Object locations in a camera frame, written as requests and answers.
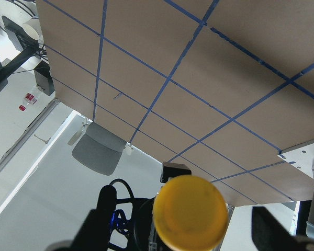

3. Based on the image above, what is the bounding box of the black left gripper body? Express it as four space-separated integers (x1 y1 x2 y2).
96 178 157 250

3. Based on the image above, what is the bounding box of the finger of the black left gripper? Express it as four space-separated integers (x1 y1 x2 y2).
160 162 192 183

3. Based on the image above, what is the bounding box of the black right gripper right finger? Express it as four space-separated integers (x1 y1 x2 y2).
251 207 314 250

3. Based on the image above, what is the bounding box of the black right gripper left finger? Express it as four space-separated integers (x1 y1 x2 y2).
48 209 106 250

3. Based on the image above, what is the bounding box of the yellow push button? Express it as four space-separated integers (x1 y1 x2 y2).
153 175 228 250

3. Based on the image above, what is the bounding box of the black box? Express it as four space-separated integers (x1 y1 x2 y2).
34 61 54 96

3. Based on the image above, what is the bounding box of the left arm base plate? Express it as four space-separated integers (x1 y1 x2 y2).
278 139 314 179

